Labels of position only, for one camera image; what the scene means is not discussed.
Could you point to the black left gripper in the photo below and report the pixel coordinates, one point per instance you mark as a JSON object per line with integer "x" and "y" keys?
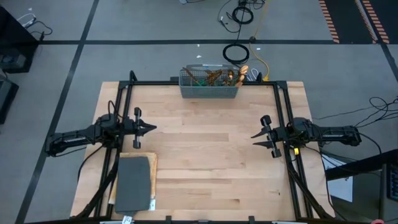
{"x": 130, "y": 127}

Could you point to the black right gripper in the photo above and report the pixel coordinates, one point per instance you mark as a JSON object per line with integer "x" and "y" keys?
{"x": 281, "y": 135}

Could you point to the grey mesh cutlery basket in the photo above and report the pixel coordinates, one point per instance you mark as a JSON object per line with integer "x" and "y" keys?
{"x": 205, "y": 92}

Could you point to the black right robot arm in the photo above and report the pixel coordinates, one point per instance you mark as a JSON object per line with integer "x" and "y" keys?
{"x": 335, "y": 135}

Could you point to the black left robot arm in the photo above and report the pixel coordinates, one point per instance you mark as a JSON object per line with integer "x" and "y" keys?
{"x": 74, "y": 138}

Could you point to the dark grey mat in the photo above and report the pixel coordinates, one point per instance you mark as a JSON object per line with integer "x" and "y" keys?
{"x": 133, "y": 183}

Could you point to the white label tag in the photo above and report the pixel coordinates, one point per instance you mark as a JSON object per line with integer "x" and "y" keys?
{"x": 152, "y": 205}
{"x": 127, "y": 220}

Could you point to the white paper sheet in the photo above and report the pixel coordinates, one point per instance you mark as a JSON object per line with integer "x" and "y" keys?
{"x": 340, "y": 189}

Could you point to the black desk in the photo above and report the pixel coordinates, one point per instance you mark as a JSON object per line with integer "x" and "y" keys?
{"x": 360, "y": 165}

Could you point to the grey computer case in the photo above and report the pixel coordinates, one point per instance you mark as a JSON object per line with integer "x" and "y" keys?
{"x": 388, "y": 193}

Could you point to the red round object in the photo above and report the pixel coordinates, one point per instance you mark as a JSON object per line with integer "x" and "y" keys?
{"x": 377, "y": 222}

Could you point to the black equipment case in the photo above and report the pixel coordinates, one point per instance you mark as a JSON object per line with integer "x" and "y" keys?
{"x": 6, "y": 99}

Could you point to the black cabinet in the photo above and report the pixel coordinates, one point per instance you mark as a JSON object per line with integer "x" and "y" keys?
{"x": 15, "y": 46}

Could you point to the black metal rig frame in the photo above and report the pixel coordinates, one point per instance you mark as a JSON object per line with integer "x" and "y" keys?
{"x": 149, "y": 83}

